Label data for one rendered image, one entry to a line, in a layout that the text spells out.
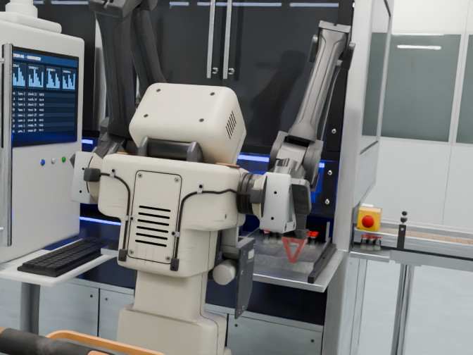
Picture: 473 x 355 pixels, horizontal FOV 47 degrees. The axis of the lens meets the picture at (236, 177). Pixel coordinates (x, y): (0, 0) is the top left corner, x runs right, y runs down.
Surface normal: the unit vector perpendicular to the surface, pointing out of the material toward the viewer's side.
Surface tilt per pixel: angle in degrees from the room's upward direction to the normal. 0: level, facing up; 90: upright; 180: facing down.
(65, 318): 90
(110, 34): 121
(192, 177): 82
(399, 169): 90
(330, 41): 58
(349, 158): 90
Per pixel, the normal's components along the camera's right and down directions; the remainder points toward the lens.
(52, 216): 0.95, 0.11
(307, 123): -0.07, -0.42
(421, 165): -0.32, 0.11
